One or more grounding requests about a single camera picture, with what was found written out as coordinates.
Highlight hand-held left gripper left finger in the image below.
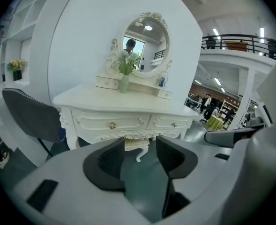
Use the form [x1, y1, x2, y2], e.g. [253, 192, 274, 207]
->
[13, 136, 153, 225]

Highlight yellow flowers in black pot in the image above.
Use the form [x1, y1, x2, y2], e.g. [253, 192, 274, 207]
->
[7, 59, 29, 82]

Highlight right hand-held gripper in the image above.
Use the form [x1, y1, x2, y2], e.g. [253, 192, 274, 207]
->
[204, 103, 274, 149]

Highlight grey upholstered chair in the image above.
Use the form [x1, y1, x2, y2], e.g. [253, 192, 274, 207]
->
[1, 87, 70, 158]

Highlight white ornate dressing table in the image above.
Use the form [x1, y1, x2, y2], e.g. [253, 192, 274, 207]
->
[52, 83, 200, 151]

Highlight white flowers in green vase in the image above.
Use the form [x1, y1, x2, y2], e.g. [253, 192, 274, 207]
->
[113, 50, 140, 94]

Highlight white ornate stool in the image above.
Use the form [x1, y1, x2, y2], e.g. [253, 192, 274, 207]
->
[123, 136, 152, 163]

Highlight blue and white bottle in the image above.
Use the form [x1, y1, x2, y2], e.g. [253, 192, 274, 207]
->
[158, 75, 169, 89]

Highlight white shelf cabinet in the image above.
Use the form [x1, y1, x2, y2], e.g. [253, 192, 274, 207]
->
[0, 0, 80, 89]

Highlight yellow-green covered table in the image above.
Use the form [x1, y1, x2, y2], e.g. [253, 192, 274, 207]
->
[205, 114, 224, 131]

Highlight black mesh office chair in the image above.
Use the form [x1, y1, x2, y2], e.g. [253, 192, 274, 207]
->
[199, 103, 216, 123]

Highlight oval white framed mirror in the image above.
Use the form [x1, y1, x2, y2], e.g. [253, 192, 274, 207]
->
[95, 11, 174, 100]

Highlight black mezzanine railing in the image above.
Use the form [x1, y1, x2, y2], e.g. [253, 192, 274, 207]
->
[200, 33, 276, 61]

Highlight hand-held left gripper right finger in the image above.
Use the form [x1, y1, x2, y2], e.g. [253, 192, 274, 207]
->
[155, 135, 234, 220]

